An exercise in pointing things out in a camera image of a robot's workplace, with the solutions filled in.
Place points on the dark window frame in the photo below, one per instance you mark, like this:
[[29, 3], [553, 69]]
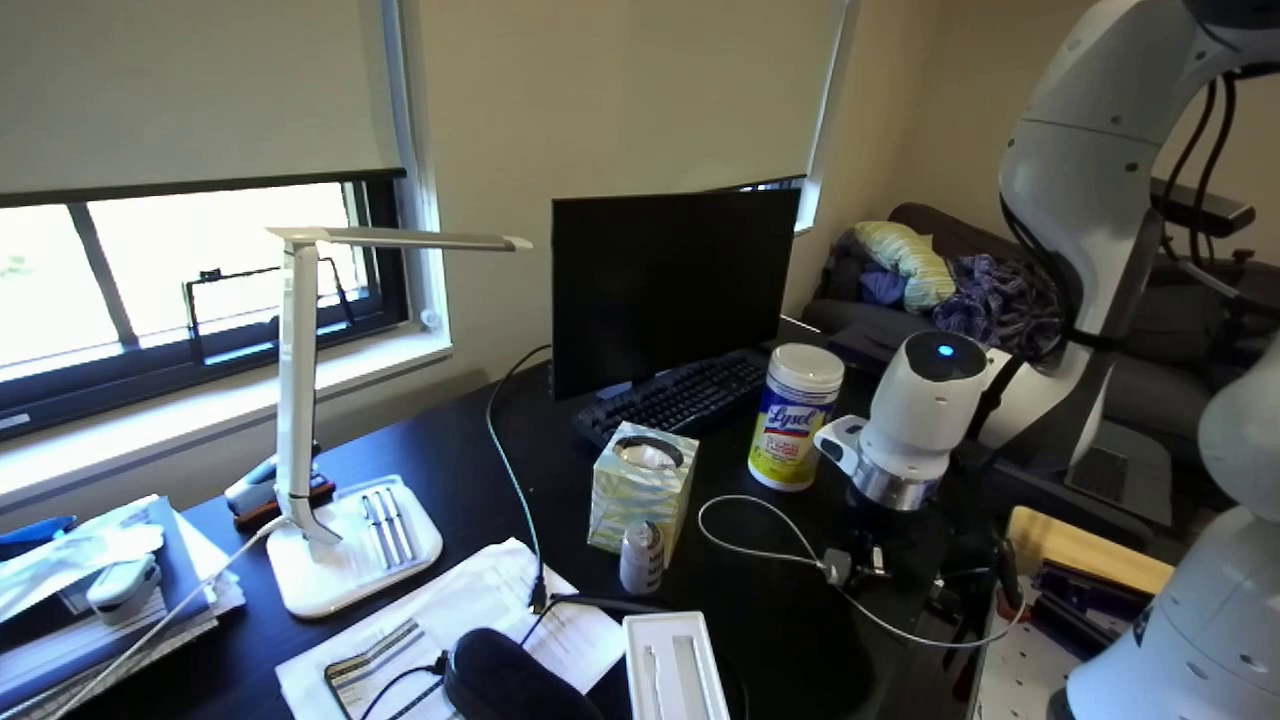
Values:
[[105, 286]]

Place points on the light wooden board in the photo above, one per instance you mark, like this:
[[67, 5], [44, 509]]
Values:
[[1085, 550]]

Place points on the black tools bundle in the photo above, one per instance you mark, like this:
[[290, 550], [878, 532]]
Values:
[[1085, 607]]

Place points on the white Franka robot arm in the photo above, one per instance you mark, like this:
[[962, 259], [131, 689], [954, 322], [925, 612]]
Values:
[[1081, 163]]

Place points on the black keyboard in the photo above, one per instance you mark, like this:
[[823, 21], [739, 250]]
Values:
[[693, 392]]

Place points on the white paper sheets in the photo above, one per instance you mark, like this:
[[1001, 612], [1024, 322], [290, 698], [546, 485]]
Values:
[[480, 586]]

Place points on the white rectangular case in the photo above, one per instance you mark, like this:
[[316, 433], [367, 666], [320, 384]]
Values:
[[676, 666]]

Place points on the yellow patterned tissue box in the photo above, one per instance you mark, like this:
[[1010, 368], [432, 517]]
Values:
[[642, 492]]

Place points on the black rounded pouch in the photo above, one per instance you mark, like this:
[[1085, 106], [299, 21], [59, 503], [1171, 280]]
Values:
[[515, 680]]

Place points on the dark grey sofa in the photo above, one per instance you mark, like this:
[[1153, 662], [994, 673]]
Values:
[[853, 322]]

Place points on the wide beige roller blind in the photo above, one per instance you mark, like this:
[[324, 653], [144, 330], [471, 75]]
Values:
[[186, 83]]

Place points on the white perforated board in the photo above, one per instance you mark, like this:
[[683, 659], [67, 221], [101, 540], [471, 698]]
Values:
[[1021, 680]]

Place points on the stack of books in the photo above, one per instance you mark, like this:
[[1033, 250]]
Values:
[[67, 653]]

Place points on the pale yellow pillow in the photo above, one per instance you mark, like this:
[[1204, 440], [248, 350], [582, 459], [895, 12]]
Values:
[[901, 253]]

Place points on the black computer monitor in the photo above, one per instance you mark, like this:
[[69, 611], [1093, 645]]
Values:
[[667, 280]]

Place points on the white charger head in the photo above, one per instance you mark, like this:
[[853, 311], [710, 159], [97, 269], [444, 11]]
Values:
[[837, 569]]

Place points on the small white gadget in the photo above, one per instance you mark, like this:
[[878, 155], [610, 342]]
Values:
[[125, 586]]

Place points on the Lysol wipes canister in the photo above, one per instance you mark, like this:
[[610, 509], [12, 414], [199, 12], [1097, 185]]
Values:
[[793, 440]]

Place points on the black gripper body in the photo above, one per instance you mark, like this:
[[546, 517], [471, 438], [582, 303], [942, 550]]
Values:
[[887, 526]]

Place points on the white desk lamp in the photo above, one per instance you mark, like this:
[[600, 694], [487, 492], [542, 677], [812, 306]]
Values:
[[299, 401]]

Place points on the open grey laptop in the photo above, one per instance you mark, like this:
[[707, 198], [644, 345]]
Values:
[[1123, 482]]

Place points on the grey and red stapler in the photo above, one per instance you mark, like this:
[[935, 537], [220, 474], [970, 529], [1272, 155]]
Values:
[[263, 491]]

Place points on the black frame outside window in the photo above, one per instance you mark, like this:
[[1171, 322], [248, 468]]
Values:
[[266, 345]]

